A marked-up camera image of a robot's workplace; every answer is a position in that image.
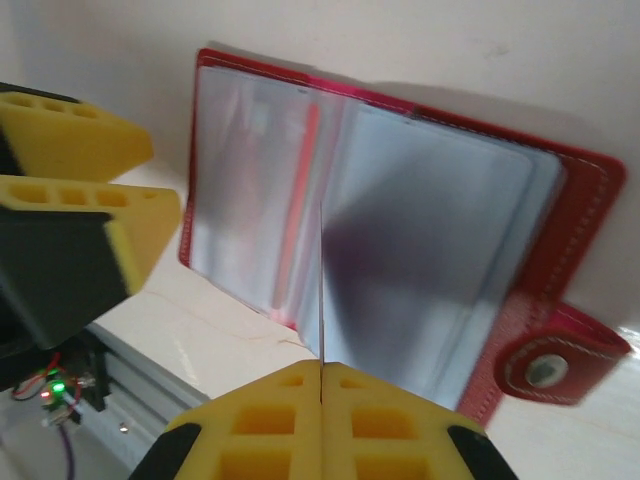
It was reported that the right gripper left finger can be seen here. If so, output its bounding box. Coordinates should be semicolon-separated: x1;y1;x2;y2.
127;361;321;480

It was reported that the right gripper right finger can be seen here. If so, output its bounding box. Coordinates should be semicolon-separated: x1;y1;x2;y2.
323;363;506;480

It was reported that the red leather card holder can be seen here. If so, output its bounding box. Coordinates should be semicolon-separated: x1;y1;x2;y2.
178;46;633;426

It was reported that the aluminium mounting beam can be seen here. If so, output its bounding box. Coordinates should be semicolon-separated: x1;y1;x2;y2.
0;324;212;480

